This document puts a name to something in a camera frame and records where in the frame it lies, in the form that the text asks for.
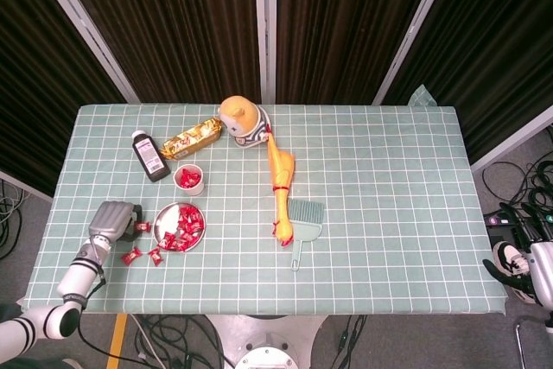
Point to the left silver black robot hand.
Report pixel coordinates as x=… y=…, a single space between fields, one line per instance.
x=110 y=220

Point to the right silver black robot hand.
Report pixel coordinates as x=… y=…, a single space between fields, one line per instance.
x=543 y=274

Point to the red candy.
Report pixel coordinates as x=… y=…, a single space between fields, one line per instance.
x=167 y=240
x=183 y=224
x=131 y=256
x=190 y=237
x=195 y=175
x=157 y=256
x=189 y=212
x=185 y=179
x=196 y=225
x=178 y=244
x=142 y=226

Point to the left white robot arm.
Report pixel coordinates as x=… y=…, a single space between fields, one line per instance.
x=80 y=276

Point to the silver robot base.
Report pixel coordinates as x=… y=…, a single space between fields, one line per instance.
x=268 y=343

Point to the white paper cup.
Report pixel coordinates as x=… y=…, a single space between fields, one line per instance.
x=194 y=191

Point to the white black sneaker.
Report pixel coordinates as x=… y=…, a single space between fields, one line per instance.
x=505 y=253

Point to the round steel plate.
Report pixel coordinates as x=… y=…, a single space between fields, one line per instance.
x=168 y=220

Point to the black power strip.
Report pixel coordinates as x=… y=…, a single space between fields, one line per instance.
x=497 y=218

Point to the brown medicine bottle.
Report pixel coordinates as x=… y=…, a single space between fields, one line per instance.
x=151 y=159

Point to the metal chair leg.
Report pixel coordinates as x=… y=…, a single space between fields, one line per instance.
x=519 y=345

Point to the gold foil snack package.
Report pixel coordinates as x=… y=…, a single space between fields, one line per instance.
x=192 y=140

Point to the green checked tablecloth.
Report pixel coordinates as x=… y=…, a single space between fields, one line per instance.
x=389 y=213

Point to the orange plush toy striped shirt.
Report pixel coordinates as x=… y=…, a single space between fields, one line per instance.
x=242 y=114

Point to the dark brown curtain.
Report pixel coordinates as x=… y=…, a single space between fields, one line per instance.
x=173 y=19
x=34 y=62
x=345 y=19
x=497 y=40

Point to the orange rubber chicken toy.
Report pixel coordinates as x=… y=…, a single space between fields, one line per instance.
x=281 y=170

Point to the green mini dustpan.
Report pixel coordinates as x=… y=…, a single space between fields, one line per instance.
x=304 y=230

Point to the green mini brush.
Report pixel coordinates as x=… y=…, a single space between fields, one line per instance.
x=307 y=209

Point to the white frame floor rail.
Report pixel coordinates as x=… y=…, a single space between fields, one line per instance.
x=26 y=186
x=510 y=143

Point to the white frame post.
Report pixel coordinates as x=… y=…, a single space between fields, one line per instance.
x=80 y=19
x=413 y=27
x=264 y=19

